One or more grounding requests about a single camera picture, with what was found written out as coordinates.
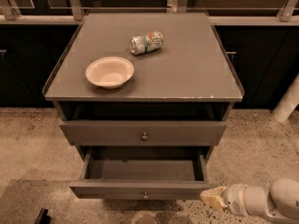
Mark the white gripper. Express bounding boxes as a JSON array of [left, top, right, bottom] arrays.
[[200, 184, 248, 217]]

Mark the grey drawer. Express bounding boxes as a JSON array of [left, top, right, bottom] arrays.
[[60, 120, 226, 147], [70, 147, 215, 200]]

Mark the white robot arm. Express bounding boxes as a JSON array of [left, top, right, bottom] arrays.
[[200, 178, 299, 224]]

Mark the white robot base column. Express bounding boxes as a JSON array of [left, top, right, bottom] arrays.
[[273, 74, 299, 122]]

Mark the grey top drawer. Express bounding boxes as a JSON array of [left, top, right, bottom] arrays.
[[60, 120, 226, 147]]

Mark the white paper bowl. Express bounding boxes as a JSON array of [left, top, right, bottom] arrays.
[[85, 57, 135, 89]]

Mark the crushed soda can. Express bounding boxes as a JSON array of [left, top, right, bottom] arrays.
[[129, 32, 164, 55]]

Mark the black object at floor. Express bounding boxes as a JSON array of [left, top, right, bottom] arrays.
[[35, 208, 50, 224]]

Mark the metal railing frame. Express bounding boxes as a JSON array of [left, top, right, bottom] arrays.
[[0, 0, 299, 22]]

